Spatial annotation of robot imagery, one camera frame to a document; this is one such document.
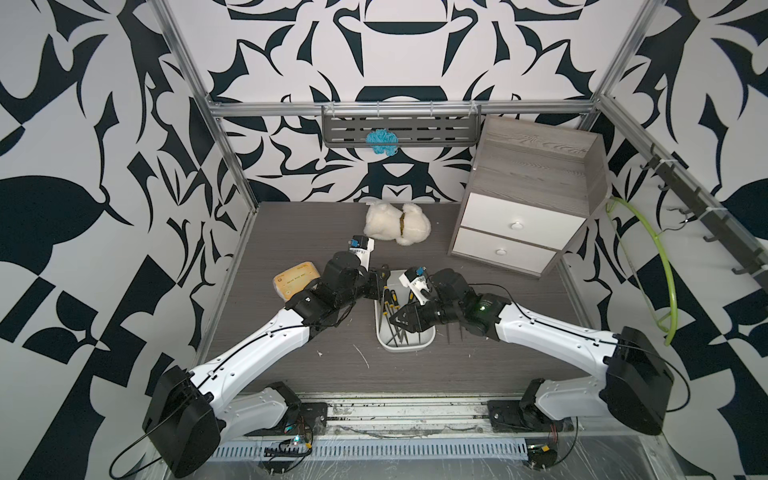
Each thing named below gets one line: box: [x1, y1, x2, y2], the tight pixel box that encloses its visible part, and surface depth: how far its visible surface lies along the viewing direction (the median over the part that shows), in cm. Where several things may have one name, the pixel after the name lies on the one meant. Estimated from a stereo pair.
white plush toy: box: [363, 203, 431, 246], surface depth 106 cm
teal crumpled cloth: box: [366, 129, 399, 156], surface depth 93 cm
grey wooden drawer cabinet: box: [449, 115, 610, 278], surface depth 87 cm
